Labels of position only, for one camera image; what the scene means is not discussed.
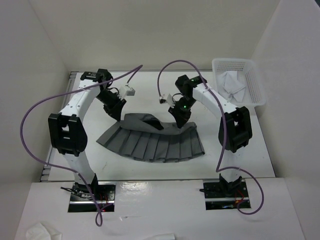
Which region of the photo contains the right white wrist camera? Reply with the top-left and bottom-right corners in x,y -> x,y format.
159,94 -> 176,108

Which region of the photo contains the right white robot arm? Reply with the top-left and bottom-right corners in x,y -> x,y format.
168,75 -> 253,197

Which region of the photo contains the white cloth in basket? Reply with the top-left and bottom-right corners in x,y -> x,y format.
216,70 -> 251,105

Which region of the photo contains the purple cable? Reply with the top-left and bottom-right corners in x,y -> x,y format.
19,64 -> 144,228
156,59 -> 266,216

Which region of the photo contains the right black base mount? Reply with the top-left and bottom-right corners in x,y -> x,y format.
199,179 -> 251,211

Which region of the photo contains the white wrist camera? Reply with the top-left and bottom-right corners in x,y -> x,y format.
118,84 -> 136,99
159,94 -> 176,108

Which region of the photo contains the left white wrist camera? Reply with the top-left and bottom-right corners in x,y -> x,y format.
118,84 -> 136,99

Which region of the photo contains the white plastic basket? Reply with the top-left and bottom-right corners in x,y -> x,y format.
212,58 -> 266,107

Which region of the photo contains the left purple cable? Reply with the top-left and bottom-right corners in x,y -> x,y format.
19,64 -> 144,228

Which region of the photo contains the grey pleated skirt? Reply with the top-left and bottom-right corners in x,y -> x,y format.
96,113 -> 205,163

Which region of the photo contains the crumpled white tissue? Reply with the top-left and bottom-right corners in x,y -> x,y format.
25,222 -> 63,240

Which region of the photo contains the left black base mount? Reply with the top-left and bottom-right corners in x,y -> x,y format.
60,184 -> 116,213

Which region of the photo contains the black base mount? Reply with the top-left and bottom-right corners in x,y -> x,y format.
60,184 -> 116,213
199,179 -> 251,211

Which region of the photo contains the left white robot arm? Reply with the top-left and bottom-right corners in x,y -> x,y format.
48,83 -> 126,200

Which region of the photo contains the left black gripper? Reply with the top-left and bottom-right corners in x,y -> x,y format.
95,89 -> 126,122

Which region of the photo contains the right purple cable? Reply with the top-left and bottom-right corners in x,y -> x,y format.
156,59 -> 266,216

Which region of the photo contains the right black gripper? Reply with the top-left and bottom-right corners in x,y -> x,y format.
168,95 -> 197,128

